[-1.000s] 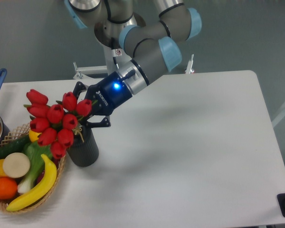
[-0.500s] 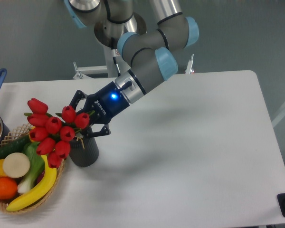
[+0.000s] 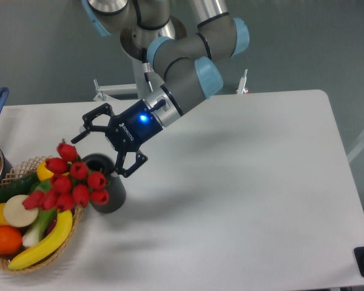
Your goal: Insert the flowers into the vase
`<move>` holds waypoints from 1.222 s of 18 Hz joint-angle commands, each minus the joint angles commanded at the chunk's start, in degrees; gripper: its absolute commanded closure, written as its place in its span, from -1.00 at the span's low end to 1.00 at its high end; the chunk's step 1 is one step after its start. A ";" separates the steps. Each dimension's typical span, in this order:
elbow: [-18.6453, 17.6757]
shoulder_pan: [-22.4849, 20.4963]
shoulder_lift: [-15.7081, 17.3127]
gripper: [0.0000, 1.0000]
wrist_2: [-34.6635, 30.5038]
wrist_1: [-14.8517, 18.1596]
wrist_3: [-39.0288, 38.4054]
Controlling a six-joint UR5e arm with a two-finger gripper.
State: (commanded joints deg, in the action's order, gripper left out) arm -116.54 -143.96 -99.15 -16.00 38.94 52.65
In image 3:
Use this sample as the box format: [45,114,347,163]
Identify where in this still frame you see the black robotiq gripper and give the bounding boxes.
[71,100,163,178]

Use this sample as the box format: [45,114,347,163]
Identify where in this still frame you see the red tulip bouquet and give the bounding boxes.
[22,138,110,212]

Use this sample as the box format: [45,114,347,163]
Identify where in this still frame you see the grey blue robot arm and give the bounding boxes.
[73,1,249,177]

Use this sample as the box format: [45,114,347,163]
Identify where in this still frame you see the dark grey ribbed vase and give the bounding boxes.
[83,153,126,213]

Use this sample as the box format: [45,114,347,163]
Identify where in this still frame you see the yellow squash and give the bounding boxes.
[36,160,69,181]

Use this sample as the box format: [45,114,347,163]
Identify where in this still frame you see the woven wicker basket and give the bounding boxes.
[0,156,83,273]

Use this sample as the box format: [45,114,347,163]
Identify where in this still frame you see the yellow banana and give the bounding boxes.
[8,210,73,270]

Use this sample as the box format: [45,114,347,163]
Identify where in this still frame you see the green cucumber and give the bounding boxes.
[0,172,39,204]

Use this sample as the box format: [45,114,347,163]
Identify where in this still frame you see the red fruit in basket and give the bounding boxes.
[45,218,57,235]

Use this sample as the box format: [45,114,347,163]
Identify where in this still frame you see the green bok choy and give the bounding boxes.
[22,179,58,249]

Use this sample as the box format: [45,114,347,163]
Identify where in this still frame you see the beige round mushroom cap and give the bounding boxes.
[3,195,39,228]

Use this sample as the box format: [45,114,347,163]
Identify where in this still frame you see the orange fruit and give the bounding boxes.
[0,226,22,255]

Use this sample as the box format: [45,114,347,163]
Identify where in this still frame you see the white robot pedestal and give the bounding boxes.
[93,58,164,101]

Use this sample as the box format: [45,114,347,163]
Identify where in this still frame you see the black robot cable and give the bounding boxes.
[141,47,155,93]

